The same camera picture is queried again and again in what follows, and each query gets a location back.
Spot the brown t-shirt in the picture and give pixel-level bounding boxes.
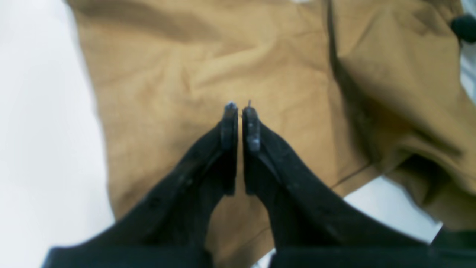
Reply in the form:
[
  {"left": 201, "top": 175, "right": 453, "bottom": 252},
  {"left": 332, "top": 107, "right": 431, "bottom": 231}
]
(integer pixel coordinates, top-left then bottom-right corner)
[{"left": 67, "top": 0, "right": 475, "bottom": 268}]

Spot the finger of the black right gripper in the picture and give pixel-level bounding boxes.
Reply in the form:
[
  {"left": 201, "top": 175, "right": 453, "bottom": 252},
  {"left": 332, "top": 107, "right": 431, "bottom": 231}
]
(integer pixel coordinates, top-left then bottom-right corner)
[{"left": 451, "top": 14, "right": 476, "bottom": 44}]

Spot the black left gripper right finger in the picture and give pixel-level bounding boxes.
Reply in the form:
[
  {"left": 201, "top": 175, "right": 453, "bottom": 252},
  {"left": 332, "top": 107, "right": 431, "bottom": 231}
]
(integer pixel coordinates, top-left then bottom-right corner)
[{"left": 242, "top": 107, "right": 439, "bottom": 268}]

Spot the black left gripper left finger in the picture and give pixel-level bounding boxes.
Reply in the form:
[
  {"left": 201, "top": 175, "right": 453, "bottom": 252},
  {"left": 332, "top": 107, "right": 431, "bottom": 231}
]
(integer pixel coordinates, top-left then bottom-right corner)
[{"left": 42, "top": 102, "right": 238, "bottom": 268}]

